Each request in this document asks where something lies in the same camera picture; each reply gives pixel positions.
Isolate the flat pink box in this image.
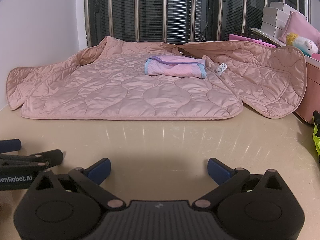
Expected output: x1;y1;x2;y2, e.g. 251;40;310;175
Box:
228;33;278;48

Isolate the patterned plastic packet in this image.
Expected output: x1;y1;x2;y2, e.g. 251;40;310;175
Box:
248;27;285;46

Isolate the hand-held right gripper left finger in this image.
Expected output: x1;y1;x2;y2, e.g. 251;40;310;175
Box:
36;157;126;209

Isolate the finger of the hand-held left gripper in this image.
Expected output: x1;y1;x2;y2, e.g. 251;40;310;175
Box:
0;149;63;171
0;139;22;153

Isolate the pink and blue shirt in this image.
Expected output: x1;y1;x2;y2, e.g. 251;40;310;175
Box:
144;56;208;79

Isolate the pink quilted jacket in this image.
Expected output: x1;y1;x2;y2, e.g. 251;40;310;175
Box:
6;36;307;120

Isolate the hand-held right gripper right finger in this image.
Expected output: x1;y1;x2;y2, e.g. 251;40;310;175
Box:
194;157;284;209

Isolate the pink storage box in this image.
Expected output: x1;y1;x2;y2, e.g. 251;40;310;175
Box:
293;54;320;126

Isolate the window with metal grille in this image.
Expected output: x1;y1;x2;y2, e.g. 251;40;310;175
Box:
85;0;311;48

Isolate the white and yellow plush toy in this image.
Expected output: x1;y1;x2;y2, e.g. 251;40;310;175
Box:
286;32;318;56

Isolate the stack of white boxes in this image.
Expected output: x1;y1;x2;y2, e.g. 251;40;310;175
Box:
261;1;308;39

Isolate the pink pouch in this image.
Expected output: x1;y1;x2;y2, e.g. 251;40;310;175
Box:
278;11;320;47

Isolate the yellow-green and black strap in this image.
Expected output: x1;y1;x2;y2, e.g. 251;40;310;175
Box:
312;110;320;172

